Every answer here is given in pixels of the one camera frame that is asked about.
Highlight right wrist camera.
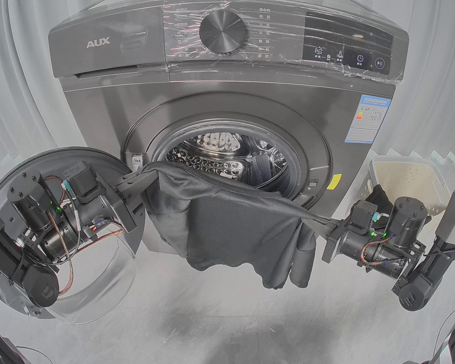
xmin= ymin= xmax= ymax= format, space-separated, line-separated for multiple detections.
xmin=349 ymin=200 xmax=378 ymax=230

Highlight cream laundry basket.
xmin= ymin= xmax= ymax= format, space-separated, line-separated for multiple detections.
xmin=367 ymin=156 xmax=452 ymax=223

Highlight grey washing machine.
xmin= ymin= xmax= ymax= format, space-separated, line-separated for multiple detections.
xmin=47 ymin=0 xmax=409 ymax=256

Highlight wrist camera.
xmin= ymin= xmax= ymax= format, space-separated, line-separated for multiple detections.
xmin=349 ymin=200 xmax=378 ymax=230
xmin=62 ymin=162 xmax=100 ymax=204

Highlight dark grey T-shirt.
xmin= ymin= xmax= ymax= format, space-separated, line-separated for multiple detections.
xmin=140 ymin=160 xmax=341 ymax=290

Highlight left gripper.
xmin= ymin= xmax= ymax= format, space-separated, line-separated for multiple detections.
xmin=76 ymin=169 xmax=157 ymax=243

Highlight black garment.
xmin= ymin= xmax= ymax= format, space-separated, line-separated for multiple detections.
xmin=364 ymin=184 xmax=396 ymax=228

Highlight washing machine door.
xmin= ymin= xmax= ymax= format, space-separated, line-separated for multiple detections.
xmin=0 ymin=147 xmax=148 ymax=325

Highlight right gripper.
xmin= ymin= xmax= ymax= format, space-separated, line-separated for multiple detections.
xmin=322 ymin=224 xmax=369 ymax=265

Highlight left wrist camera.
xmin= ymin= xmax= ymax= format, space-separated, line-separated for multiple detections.
xmin=62 ymin=162 xmax=100 ymax=204

